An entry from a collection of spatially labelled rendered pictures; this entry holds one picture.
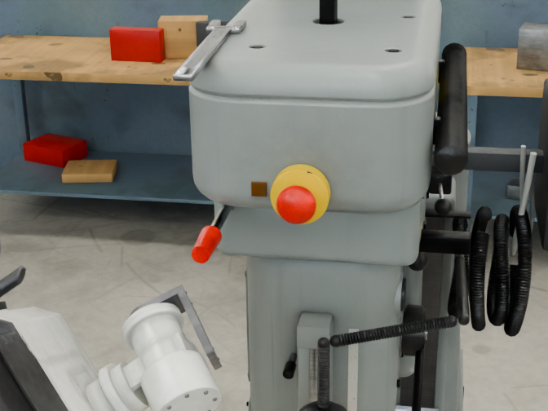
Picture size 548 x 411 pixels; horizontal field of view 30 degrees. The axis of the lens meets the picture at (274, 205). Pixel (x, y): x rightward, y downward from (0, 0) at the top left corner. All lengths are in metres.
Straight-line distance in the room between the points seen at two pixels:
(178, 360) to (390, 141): 0.30
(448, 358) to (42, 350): 0.99
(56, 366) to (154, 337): 0.10
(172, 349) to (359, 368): 0.37
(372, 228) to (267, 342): 0.23
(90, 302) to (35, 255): 0.62
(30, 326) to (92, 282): 3.89
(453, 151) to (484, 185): 4.31
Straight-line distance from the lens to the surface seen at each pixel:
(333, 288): 1.25
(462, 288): 1.25
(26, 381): 0.92
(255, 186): 1.06
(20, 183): 5.55
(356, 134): 1.03
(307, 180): 1.03
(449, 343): 1.83
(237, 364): 4.15
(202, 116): 1.06
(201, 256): 1.06
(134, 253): 5.15
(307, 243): 1.18
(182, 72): 0.98
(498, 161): 1.57
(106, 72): 5.04
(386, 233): 1.17
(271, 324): 1.28
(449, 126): 1.12
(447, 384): 1.87
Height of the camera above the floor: 2.15
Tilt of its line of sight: 22 degrees down
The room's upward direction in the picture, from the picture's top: 1 degrees counter-clockwise
